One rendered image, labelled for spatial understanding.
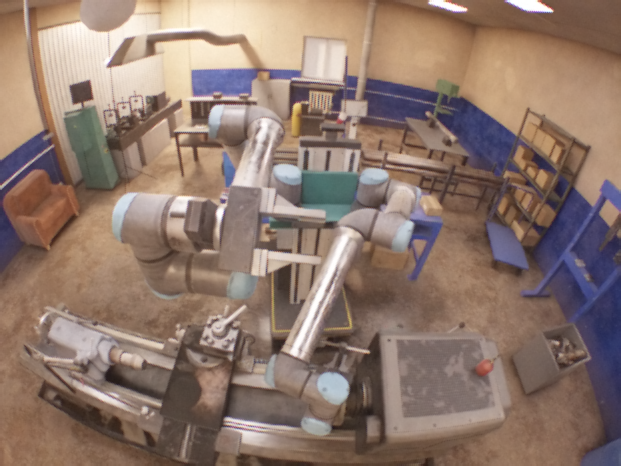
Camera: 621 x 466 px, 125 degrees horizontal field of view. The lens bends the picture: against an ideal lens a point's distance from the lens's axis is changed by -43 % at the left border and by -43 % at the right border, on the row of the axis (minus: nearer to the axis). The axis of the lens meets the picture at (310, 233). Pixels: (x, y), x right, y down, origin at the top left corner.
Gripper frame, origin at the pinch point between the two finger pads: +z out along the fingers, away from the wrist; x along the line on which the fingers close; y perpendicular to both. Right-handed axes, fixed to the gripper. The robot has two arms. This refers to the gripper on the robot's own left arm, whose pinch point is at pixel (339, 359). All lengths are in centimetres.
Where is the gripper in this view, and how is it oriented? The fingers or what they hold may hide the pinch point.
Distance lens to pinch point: 111.6
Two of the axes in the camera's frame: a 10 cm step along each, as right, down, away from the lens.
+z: 2.9, -2.8, 9.1
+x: 9.5, 2.0, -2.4
